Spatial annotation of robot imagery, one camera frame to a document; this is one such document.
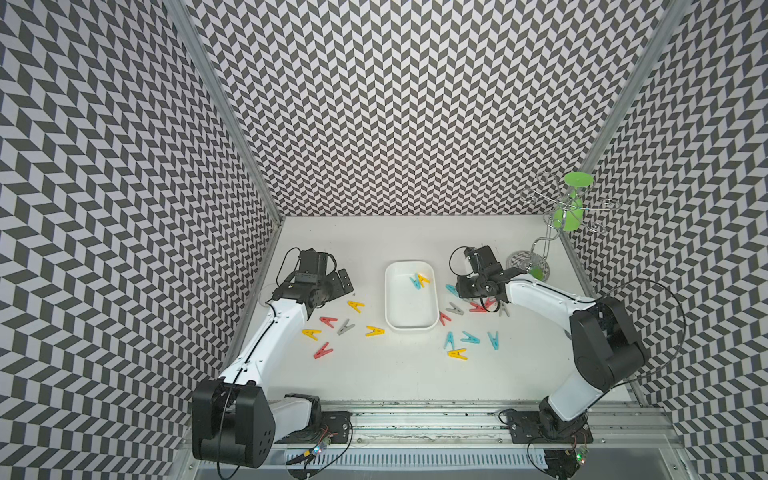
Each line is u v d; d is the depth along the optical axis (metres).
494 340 0.87
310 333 0.88
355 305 0.94
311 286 0.58
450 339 0.88
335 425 0.72
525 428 0.73
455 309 0.94
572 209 0.78
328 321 0.91
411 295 0.97
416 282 0.99
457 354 0.85
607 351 0.45
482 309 0.94
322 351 0.85
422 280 0.99
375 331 0.89
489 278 0.69
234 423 0.39
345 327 0.90
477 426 0.75
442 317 0.92
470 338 0.88
